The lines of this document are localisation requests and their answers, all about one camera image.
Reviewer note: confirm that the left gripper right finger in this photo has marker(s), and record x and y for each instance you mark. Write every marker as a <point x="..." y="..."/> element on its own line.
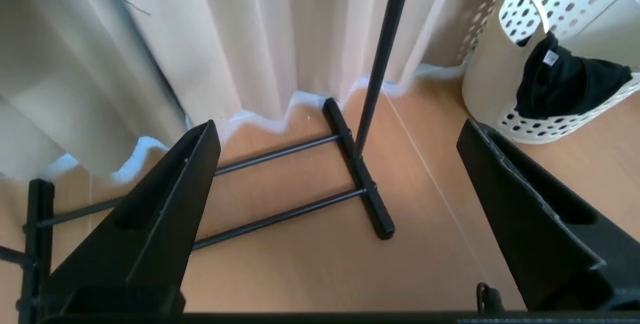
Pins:
<point x="530" y="244"/>

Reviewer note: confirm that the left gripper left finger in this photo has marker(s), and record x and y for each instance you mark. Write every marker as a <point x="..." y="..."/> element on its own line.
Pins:
<point x="165" y="244"/>

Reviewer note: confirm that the black garment with white label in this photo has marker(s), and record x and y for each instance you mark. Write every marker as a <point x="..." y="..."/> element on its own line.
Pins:
<point x="560" y="84"/>

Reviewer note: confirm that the white laundry basket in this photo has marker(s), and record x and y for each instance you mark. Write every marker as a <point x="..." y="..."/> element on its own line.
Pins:
<point x="490" y="74"/>

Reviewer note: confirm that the black clothes rack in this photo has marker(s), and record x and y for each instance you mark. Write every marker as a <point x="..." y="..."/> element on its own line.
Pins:
<point x="385" y="39"/>

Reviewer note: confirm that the beige curtain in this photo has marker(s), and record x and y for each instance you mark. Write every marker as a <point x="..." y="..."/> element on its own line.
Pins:
<point x="250" y="39"/>

